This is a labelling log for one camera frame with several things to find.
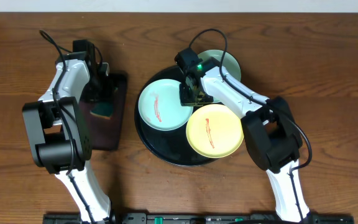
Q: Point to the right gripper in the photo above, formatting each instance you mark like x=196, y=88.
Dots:
x=184, y=101

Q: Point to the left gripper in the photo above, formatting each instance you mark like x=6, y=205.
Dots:
x=97, y=90

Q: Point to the green sponge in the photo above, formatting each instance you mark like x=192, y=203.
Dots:
x=102, y=110

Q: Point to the light blue plate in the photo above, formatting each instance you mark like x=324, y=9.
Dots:
x=160, y=107

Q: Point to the yellow plate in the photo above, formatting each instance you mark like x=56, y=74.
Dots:
x=214, y=131

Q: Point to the pale green plate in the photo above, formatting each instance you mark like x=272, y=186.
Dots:
x=232, y=65

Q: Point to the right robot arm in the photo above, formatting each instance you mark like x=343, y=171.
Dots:
x=272, y=137

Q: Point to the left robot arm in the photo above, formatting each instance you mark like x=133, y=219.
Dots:
x=60, y=141

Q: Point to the dark brown square tray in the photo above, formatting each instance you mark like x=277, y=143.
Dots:
x=105, y=133

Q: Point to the round black tray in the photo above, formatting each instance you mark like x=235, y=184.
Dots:
x=170, y=146

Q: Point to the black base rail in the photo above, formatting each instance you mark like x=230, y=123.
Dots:
x=142, y=218

